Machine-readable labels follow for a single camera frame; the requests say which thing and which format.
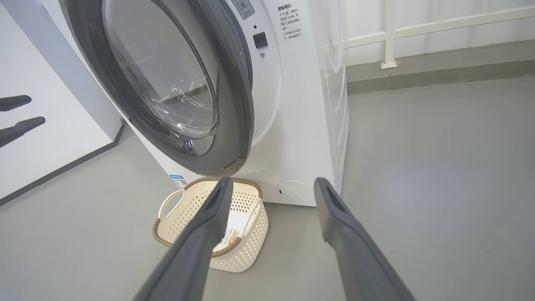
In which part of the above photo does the grey warning sticker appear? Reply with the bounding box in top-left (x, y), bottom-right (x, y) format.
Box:
top-left (232, 0), bottom-right (255, 19)

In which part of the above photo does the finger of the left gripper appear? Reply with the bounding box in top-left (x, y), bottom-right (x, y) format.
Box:
top-left (0, 117), bottom-right (46, 148)
top-left (0, 95), bottom-right (32, 112)

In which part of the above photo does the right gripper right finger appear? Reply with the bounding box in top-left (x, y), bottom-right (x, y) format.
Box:
top-left (314, 177), bottom-right (415, 301)

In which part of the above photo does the black text instruction sticker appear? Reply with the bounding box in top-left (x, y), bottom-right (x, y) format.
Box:
top-left (277, 4), bottom-right (302, 42)

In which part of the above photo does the white front-load washing machine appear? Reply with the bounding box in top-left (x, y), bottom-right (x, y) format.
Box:
top-left (40, 0), bottom-right (349, 207)

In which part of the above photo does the paper label inside basket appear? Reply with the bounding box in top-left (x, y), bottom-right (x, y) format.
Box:
top-left (222, 228), bottom-right (243, 248)

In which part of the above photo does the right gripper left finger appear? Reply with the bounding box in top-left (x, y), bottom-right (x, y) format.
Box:
top-left (133, 177), bottom-right (234, 301)

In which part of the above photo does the round black glass washer door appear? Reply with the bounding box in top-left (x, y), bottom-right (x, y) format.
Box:
top-left (61, 0), bottom-right (255, 176)

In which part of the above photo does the round white filter cover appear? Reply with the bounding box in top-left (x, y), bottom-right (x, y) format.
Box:
top-left (277, 180), bottom-right (315, 206)

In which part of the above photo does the white metal railing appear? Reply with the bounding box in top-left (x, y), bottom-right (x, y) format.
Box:
top-left (334, 0), bottom-right (535, 70)

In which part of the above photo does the cream perforated laundry basket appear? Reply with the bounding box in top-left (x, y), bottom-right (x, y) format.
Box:
top-left (152, 177), bottom-right (269, 273)

